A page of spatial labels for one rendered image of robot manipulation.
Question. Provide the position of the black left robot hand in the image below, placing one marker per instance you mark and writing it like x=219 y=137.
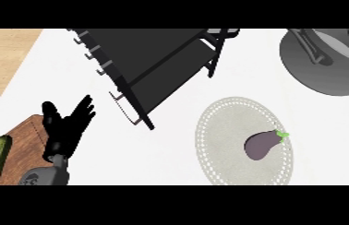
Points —
x=69 y=127

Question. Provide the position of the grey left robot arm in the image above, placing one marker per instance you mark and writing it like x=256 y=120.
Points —
x=45 y=175

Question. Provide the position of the black tiered shelf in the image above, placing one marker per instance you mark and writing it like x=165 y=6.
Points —
x=150 y=62

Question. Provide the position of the round grey placemat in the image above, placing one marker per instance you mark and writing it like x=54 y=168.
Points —
x=227 y=136

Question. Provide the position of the brown wooden cutting board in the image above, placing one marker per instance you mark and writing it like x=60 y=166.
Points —
x=23 y=148

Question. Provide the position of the green vegetable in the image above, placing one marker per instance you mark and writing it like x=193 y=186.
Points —
x=4 y=151

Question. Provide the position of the purple eggplant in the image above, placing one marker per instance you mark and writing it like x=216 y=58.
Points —
x=261 y=144

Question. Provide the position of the grey pan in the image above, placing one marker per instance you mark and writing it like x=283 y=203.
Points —
x=318 y=72

